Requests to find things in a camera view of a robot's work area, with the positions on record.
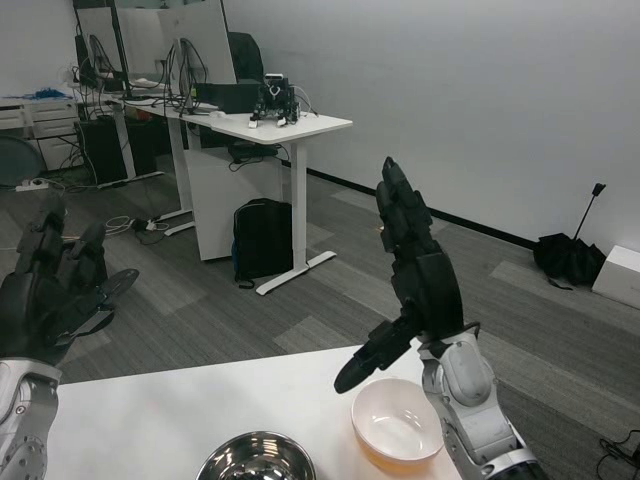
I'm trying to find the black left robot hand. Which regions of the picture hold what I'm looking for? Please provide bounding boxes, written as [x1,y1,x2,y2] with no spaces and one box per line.
[0,197,141,371]

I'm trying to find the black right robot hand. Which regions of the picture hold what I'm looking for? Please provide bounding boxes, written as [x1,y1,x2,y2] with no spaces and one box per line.
[333,155,466,396]

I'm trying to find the white and orange plastic bowl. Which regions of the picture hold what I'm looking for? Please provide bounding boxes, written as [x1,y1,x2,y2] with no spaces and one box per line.
[350,377,446,471]

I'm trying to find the shiny steel bowl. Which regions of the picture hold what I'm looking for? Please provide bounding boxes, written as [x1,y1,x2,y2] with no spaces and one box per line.
[195,430,317,480]

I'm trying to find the black folded umbrella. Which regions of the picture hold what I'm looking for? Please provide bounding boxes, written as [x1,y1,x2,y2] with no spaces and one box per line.
[532,182,609,291]

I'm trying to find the black computer tower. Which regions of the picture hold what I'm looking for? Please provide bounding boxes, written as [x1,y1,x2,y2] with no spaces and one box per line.
[78,117,129,186]

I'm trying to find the black backpack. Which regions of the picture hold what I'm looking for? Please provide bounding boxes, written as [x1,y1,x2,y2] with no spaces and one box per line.
[231,198,295,290]

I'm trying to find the white desk with black tower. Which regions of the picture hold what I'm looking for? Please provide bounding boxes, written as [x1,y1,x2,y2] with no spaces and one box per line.
[74,84,166,189]

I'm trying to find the white drawer cabinet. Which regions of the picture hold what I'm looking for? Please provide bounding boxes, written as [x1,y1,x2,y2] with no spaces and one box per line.
[0,94,81,166]

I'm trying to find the white cardboard box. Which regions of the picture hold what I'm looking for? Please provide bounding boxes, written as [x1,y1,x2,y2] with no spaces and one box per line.
[592,244,640,307]

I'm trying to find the black under-desk power adapter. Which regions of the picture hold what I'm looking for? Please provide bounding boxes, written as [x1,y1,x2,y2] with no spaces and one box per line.
[228,143,281,164]

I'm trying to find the white standing desk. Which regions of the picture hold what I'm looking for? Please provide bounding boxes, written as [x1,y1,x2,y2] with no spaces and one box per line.
[122,97,354,296]

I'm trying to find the small black robot device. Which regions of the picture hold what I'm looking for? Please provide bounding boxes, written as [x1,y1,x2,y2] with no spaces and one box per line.
[248,73,319,129]

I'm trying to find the small white-backed monitor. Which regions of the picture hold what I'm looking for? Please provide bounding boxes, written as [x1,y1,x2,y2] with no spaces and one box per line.
[74,7,121,84]

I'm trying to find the black computer box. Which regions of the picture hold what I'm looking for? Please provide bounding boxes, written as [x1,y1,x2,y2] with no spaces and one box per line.
[193,82,264,114]

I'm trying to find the black office chair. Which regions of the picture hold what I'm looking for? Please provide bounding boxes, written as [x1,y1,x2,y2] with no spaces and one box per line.
[228,32,265,84]

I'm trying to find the large white-backed monitor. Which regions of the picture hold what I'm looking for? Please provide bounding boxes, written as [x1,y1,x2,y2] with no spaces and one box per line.
[157,0,237,109]

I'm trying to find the black floor adapter with cable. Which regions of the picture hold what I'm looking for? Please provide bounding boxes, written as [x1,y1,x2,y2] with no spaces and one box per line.
[598,428,640,471]

